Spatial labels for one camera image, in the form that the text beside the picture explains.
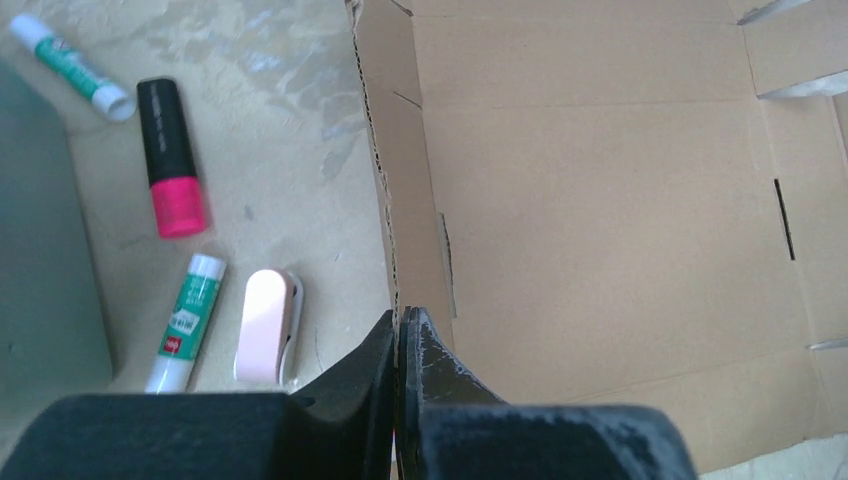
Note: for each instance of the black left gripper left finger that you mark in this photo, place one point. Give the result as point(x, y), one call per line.
point(339, 426)

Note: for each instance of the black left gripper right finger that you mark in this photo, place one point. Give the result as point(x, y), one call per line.
point(452, 426)

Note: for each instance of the brown cardboard box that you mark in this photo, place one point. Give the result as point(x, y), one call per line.
point(628, 202)

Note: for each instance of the clear plastic storage box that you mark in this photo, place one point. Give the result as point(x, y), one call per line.
point(53, 337)

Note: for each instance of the pale pink correction tape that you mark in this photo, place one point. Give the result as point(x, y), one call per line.
point(269, 328)

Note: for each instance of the green white glue stick near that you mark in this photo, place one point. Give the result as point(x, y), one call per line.
point(186, 326)

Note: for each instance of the green white glue stick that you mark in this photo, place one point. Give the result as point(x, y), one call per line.
point(186, 326)
point(107, 97)

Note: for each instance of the green white glue stick far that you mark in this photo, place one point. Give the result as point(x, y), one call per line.
point(107, 97)

